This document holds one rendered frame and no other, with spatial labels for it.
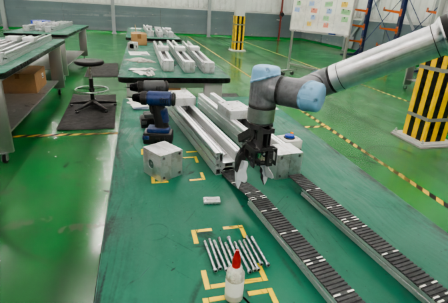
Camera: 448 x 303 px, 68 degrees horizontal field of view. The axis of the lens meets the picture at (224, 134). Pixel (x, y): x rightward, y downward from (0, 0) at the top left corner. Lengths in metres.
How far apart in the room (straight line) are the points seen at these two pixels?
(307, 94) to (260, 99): 0.12
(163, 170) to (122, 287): 0.44
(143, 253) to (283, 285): 0.33
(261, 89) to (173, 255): 0.46
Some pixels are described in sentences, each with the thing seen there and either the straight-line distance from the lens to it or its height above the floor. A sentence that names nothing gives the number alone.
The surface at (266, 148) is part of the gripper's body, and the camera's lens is 0.90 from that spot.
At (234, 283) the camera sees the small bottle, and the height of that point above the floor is 0.83.
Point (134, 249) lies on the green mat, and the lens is 0.86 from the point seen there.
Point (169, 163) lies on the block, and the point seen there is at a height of 0.84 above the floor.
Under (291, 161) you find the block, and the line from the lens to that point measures 1.17.
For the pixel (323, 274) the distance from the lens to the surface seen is 0.79.
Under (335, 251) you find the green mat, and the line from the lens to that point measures 0.91.
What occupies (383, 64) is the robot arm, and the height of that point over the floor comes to 1.22.
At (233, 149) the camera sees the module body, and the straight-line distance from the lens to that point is 1.18.
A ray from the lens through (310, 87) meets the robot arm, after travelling 0.82.
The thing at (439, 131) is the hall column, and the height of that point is 0.17.
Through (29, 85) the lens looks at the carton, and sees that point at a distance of 4.68.
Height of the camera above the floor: 1.33
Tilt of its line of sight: 21 degrees down
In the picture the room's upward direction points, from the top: 3 degrees clockwise
